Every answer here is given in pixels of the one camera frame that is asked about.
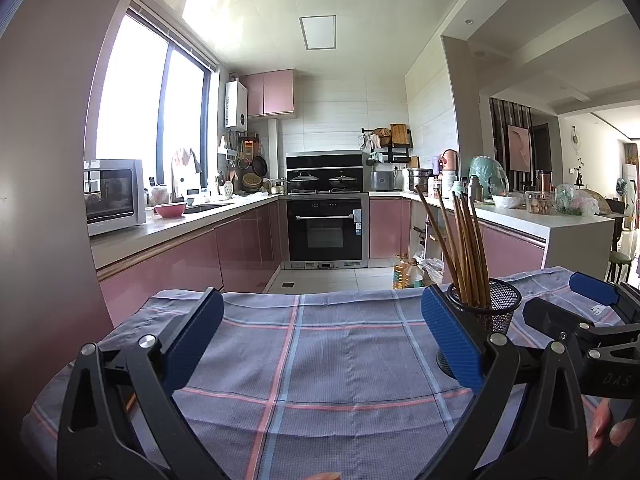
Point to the standing fan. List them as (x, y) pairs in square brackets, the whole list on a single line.
[(621, 187)]

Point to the ceiling light panel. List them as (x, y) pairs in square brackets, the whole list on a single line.
[(317, 32)]

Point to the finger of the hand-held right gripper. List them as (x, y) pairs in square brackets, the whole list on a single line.
[(550, 315), (595, 287)]

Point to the cooking oil bottle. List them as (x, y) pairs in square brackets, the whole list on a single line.
[(400, 272), (414, 275)]

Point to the dark slatted partition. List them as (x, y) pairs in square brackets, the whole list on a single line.
[(500, 120)]

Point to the white canister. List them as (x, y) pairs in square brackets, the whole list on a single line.
[(450, 185)]

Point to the black mesh pen holder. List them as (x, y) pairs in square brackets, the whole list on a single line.
[(500, 305)]

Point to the bundle of wooden chopsticks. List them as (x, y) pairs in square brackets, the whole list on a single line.
[(465, 250)]

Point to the kitchen window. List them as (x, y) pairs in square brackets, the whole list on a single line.
[(135, 100)]

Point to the person's right hand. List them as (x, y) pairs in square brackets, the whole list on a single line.
[(600, 430)]

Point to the pink wall picture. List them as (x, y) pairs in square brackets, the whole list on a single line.
[(519, 147)]

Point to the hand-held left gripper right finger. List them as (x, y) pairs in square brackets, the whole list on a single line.
[(450, 335)]

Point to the clear food container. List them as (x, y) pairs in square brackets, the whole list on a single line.
[(540, 204)]

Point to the black range hood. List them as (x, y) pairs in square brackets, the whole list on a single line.
[(325, 161)]

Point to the white countertop oven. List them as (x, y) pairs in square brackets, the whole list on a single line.
[(112, 195)]

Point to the woven basket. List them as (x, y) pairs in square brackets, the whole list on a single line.
[(252, 182)]

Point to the steel thermos bottle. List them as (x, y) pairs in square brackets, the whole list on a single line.
[(475, 190)]

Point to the pink kitchen base cabinets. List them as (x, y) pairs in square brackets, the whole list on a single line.
[(245, 245)]

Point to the white bowl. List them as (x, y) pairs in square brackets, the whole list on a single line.
[(507, 202)]

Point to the wall clock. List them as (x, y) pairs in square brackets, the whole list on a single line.
[(575, 140)]

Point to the silver toaster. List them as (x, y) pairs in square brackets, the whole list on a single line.
[(382, 181)]

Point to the white water heater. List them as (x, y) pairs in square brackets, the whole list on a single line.
[(236, 105)]

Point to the pink bowl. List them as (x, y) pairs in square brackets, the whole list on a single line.
[(170, 210)]

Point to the hanging dish cloth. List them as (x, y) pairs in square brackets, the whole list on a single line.
[(187, 157)]

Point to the copper tumbler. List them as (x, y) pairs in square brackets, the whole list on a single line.
[(544, 181)]

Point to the green plastic bag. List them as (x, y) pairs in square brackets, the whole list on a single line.
[(575, 200)]

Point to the pink wall cabinet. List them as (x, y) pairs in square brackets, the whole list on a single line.
[(270, 92)]

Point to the green stool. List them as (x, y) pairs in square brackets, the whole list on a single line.
[(619, 259)]

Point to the black frying pan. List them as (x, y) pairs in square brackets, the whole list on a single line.
[(259, 165)]

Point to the black wok with lid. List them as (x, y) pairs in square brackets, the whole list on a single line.
[(344, 181), (304, 181)]

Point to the white plastic bag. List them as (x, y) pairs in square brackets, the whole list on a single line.
[(431, 270)]

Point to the black wall rack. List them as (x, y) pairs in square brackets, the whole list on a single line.
[(397, 152)]

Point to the blue plaid tablecloth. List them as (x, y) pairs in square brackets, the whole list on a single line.
[(325, 360)]

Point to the black built-in oven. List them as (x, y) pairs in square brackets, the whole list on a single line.
[(325, 232)]

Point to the steel stock pot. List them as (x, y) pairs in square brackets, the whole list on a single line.
[(420, 177)]

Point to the pink kettle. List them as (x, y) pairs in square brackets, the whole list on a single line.
[(451, 162)]

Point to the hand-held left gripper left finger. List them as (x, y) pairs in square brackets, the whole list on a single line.
[(195, 345)]

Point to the wooden cutting board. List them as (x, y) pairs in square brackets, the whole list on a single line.
[(400, 135)]

